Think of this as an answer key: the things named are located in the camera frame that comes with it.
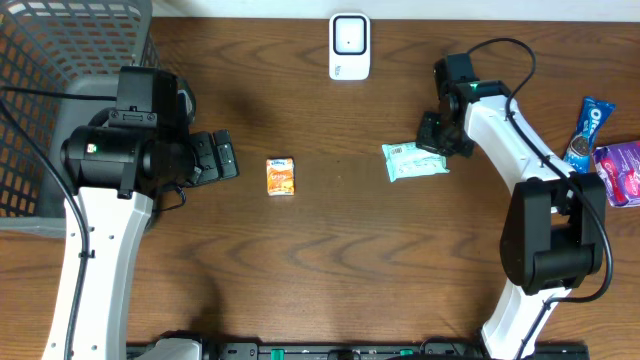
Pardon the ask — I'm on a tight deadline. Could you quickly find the mint green wipes packet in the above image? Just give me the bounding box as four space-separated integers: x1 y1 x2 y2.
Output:
381 142 449 182

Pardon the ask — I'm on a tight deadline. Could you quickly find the orange snack packet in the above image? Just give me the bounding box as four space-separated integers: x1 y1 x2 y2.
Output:
266 158 295 196

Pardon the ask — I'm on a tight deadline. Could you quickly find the blue oreo cookie pack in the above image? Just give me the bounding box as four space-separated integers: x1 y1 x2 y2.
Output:
563 96 616 174

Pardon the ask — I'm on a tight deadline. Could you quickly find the red purple liner packet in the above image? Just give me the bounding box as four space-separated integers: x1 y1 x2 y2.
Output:
593 141 639 208

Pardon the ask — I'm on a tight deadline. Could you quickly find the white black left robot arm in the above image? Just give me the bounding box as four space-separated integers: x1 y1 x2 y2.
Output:
43 66 239 359

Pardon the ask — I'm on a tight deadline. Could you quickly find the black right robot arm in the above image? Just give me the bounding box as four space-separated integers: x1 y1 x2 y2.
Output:
416 53 612 359

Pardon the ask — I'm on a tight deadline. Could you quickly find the white barcode scanner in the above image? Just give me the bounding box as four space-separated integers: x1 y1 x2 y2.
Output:
329 13 371 81

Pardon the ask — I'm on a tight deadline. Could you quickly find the dark grey plastic mesh basket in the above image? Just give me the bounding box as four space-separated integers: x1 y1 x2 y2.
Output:
1 0 160 238

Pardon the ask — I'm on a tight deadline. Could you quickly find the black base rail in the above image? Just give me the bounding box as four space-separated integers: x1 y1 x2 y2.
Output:
126 338 590 360

